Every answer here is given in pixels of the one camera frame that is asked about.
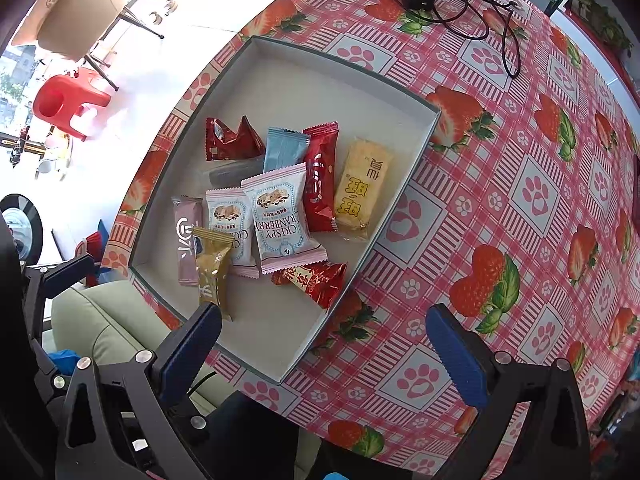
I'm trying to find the beige chair with black legs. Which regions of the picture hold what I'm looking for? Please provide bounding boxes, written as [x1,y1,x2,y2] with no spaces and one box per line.
[10,0,166,93]

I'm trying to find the light blue snack packet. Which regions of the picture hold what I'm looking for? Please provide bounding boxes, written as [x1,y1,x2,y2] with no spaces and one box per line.
[262,126,311,173]

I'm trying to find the clear plastic snack packet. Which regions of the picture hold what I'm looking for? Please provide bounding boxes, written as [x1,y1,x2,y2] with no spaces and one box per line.
[202,156,266,191]

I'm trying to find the green potted plant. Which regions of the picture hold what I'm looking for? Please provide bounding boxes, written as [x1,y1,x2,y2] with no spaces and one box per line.
[575,0,636,56]

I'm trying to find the pink and white biscuit packet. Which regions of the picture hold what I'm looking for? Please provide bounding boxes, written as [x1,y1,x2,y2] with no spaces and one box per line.
[240,162,328,276]
[205,186,261,279]

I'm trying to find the shallow white cardboard box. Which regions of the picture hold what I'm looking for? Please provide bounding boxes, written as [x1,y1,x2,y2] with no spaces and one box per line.
[127,35,443,386]

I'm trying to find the red plastic stool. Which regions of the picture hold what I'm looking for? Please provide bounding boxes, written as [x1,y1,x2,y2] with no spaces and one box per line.
[32,69,112,142]

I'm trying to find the person's dark pants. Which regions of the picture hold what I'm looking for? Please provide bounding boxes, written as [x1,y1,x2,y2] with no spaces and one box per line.
[200,390,416,480]

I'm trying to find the mauve snack packet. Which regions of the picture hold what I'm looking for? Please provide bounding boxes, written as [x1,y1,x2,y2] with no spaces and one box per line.
[171,196,205,287]

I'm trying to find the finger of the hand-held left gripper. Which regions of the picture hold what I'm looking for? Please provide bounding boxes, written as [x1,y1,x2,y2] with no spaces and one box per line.
[170,400,216,441]
[22,254,97,298]

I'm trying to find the red snack packet cream label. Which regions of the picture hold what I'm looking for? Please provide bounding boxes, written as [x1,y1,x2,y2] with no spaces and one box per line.
[271,261,348,310]

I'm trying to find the black power cable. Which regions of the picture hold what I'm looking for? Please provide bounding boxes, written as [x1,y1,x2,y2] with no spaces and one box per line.
[385,0,523,80]

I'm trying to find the pale cushioned chair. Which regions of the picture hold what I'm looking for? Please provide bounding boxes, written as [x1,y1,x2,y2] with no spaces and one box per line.
[50,280,241,411]

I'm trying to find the red candy packet white script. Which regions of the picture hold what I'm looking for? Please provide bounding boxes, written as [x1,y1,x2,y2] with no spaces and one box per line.
[301,121,341,233]

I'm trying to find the strawberry print checked tablecloth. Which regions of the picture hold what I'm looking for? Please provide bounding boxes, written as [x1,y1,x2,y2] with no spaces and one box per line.
[100,0,640,478]

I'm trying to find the golden snack packet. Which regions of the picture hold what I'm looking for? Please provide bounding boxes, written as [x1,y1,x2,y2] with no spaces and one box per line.
[191,226,236,322]

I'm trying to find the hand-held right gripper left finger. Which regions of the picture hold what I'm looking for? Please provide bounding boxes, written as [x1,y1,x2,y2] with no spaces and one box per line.
[54,301,223,480]

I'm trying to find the yellow rice cracker packet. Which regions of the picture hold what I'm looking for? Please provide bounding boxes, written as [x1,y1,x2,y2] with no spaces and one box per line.
[332,137,393,242]

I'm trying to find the dark red triangular snack packet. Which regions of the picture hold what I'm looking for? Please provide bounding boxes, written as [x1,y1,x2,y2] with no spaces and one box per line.
[204,115,267,162]

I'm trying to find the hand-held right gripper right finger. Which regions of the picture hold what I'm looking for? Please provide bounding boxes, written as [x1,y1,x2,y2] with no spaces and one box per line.
[425,302,593,480]

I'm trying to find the blue cloth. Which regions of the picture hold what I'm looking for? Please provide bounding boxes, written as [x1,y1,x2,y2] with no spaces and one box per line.
[47,350,81,376]

